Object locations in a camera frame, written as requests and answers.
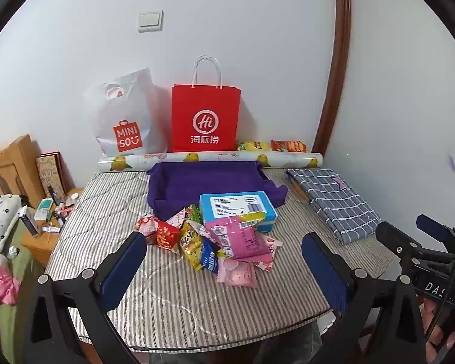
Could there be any yellow chip bag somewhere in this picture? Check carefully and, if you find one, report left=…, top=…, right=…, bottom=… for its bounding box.
left=237, top=140, right=274, bottom=152

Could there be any brown wooden door frame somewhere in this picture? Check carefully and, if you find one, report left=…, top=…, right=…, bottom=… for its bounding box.
left=313, top=0, right=352, bottom=154

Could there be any white dotted pillow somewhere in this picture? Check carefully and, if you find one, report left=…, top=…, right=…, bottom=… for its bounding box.
left=0, top=193, right=24, bottom=254

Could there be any white teal box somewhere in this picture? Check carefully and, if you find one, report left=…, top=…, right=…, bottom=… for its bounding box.
left=36, top=198, right=56, bottom=222

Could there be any red gold snack packet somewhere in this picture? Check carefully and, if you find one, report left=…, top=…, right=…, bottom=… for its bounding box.
left=152, top=220, right=183, bottom=253

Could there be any patterned notebook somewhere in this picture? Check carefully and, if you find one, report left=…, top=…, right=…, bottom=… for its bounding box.
left=36, top=151, right=68, bottom=199

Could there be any person's right hand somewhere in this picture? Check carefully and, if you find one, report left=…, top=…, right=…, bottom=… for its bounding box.
left=425, top=303, right=455, bottom=364

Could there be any pink yellow-topped snack packet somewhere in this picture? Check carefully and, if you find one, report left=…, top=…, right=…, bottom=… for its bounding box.
left=205, top=214, right=274, bottom=262

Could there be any white light switch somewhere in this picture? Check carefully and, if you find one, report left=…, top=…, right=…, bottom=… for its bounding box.
left=137, top=10, right=163, bottom=33

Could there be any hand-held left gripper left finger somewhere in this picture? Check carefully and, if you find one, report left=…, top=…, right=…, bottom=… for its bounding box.
left=23, top=231, right=148, bottom=364

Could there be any green bedsheet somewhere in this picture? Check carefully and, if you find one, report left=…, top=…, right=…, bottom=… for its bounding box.
left=0, top=218, right=48, bottom=364

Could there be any white plastic shopping bag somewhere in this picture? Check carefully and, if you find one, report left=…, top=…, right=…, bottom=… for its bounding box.
left=84, top=67, right=172, bottom=158

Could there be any grey checked folded cloth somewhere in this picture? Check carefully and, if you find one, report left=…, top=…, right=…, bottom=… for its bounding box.
left=286, top=167, right=383, bottom=246

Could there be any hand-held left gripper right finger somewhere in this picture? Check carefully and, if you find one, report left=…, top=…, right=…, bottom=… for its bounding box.
left=301, top=232, right=427, bottom=364

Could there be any striped quilted mattress pad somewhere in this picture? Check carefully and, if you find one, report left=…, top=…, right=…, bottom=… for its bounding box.
left=45, top=167, right=403, bottom=353

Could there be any pink star cloth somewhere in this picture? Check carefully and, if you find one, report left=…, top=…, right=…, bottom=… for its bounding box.
left=0, top=252, right=21, bottom=306

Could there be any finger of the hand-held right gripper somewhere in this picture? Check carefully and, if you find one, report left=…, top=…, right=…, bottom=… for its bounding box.
left=416, top=214, right=455, bottom=247
left=375, top=221, right=421, bottom=274

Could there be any yellow snack packet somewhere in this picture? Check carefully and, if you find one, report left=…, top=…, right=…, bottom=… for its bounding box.
left=179, top=221, right=209, bottom=270

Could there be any red paper bag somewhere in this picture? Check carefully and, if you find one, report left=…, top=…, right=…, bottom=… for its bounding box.
left=170, top=56, right=242, bottom=153

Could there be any fruit print paper roll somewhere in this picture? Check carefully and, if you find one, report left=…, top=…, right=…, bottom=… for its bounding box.
left=97, top=151, right=324, bottom=172

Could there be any orange chip bag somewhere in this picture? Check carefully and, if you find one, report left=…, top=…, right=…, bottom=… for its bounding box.
left=270, top=140, right=308, bottom=153

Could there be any wooden headboard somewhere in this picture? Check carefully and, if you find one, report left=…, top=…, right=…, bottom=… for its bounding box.
left=0, top=134, right=42, bottom=209

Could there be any purple towel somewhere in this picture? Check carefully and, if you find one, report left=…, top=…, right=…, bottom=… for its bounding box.
left=147, top=161, right=289, bottom=221

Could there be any white navy box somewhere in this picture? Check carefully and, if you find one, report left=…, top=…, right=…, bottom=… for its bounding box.
left=18, top=207, right=43, bottom=236

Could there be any wooden nightstand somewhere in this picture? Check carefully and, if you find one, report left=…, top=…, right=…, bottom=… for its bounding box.
left=21, top=187, right=85, bottom=268

